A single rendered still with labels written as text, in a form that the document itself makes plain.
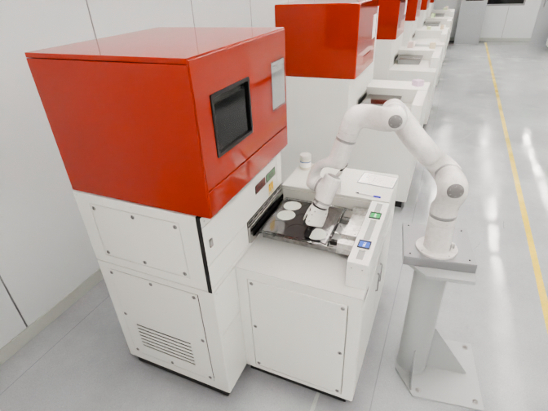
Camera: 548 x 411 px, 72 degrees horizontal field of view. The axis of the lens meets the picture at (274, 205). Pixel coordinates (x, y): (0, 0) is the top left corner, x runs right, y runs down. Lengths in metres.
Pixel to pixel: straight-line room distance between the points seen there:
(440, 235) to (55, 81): 1.73
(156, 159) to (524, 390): 2.29
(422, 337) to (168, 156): 1.62
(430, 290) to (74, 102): 1.79
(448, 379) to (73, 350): 2.32
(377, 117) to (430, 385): 1.57
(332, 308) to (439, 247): 0.58
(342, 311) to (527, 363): 1.38
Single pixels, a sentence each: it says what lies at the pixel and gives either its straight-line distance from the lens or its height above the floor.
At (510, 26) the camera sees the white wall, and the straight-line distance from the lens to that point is 14.88.
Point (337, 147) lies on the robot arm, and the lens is 1.71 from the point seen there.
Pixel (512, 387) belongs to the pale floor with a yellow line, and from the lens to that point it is 2.71.
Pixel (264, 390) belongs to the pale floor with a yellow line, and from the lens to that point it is 2.42.
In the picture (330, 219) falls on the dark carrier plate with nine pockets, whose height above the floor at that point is 0.90.
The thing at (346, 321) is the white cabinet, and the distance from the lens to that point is 1.86.
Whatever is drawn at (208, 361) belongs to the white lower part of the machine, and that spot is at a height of 0.30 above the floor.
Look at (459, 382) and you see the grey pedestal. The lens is 2.59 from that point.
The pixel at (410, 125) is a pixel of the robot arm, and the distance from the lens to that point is 1.73.
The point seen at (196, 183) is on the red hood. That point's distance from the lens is 1.44.
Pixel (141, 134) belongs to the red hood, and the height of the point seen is 1.54.
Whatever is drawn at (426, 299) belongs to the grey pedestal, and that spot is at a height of 0.60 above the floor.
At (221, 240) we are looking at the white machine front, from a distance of 1.71.
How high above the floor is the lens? 2.02
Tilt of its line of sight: 31 degrees down
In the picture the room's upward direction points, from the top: 3 degrees counter-clockwise
